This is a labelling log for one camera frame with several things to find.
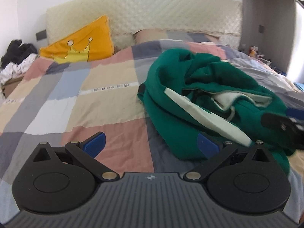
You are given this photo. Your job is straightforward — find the patchwork pillow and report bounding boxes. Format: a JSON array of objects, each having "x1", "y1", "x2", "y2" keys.
[{"x1": 133, "y1": 29, "x2": 220, "y2": 44}]

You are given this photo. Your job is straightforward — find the green hooded sweatshirt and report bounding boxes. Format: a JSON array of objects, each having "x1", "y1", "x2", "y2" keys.
[{"x1": 138, "y1": 48, "x2": 295, "y2": 173}]

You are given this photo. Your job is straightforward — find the small items on nightstand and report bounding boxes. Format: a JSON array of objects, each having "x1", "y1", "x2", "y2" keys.
[{"x1": 239, "y1": 44, "x2": 272, "y2": 66}]

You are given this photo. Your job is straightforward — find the patchwork checkered bed quilt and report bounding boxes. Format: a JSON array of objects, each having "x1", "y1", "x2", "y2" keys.
[{"x1": 1, "y1": 40, "x2": 303, "y2": 223}]

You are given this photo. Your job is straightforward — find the dark wall switch right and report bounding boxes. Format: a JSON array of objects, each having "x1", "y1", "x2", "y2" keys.
[{"x1": 258, "y1": 25, "x2": 264, "y2": 33}]

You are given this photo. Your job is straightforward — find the cream quilted headboard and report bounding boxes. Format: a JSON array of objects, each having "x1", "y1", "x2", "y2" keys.
[{"x1": 45, "y1": 0, "x2": 242, "y2": 49}]

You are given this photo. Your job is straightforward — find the brown bedside cabinet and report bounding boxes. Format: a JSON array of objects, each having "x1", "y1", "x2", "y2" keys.
[{"x1": 2, "y1": 75, "x2": 24, "y2": 99}]

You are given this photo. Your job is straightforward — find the orange crown pillow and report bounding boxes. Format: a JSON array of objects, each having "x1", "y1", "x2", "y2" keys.
[{"x1": 40, "y1": 15, "x2": 114, "y2": 64}]

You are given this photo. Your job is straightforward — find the black and white clothes pile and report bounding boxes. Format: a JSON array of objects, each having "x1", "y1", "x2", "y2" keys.
[{"x1": 1, "y1": 40, "x2": 38, "y2": 84}]

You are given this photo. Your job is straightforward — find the dark wall socket left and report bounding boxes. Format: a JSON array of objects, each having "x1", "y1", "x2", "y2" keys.
[{"x1": 36, "y1": 30, "x2": 47, "y2": 41}]

